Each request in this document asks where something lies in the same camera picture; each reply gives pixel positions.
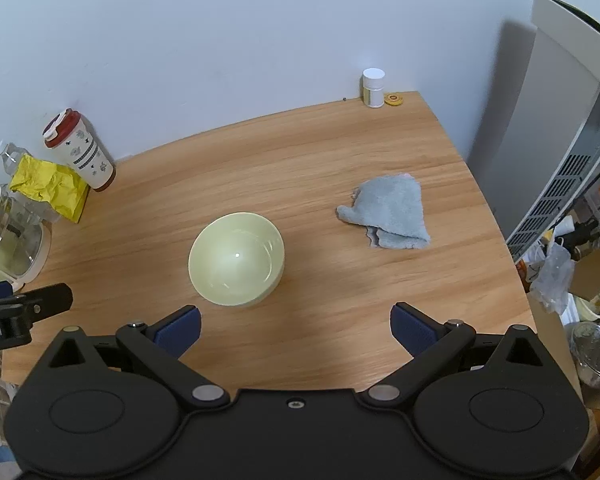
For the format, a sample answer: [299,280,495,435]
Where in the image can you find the pale green ceramic bowl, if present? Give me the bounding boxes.
[187,212,286,308]

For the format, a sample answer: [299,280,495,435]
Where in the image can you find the cardboard box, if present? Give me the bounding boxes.
[527,249,600,410]

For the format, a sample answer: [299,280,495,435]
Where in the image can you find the yellow round token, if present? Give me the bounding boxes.
[384,93,403,106]

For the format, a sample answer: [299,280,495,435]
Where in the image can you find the glass jug white handle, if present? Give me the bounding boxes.
[0,185,50,292]

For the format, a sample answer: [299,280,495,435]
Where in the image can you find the yellow crumpled foil bag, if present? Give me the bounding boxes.
[9,154,90,223]

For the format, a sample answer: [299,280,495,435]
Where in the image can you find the clear plastic bag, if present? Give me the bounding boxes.
[530,244,576,314]

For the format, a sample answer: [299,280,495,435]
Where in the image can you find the grey pink microfibre cloth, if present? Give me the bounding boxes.
[336,174,431,249]

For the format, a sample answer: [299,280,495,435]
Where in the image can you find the clear plastic water bottle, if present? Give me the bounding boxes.
[0,140,29,177]

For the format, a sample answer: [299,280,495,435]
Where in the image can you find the white pill jar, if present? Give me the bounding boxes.
[362,67,386,108]

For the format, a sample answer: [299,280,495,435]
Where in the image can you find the white grey appliance cabinet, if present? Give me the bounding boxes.
[467,0,600,264]

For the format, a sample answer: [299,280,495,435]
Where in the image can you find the clear plastic food container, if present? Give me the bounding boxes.
[569,322,600,390]

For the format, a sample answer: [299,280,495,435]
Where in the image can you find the white red travel cup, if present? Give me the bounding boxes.
[42,108,116,192]

